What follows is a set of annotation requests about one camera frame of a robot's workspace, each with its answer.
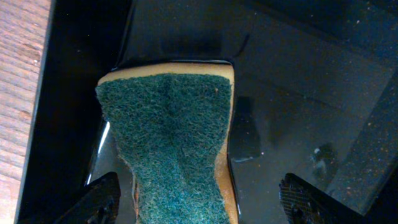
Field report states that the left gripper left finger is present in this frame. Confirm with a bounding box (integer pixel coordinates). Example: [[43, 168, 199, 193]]
[[54, 172, 121, 224]]

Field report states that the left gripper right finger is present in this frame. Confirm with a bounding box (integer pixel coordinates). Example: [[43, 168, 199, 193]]
[[279, 173, 366, 224]]

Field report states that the yellow green sponge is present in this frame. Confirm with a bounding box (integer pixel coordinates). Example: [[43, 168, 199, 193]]
[[96, 62, 239, 223]]

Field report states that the black rectangular tray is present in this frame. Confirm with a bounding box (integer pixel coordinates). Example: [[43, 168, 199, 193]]
[[16, 1, 397, 223]]

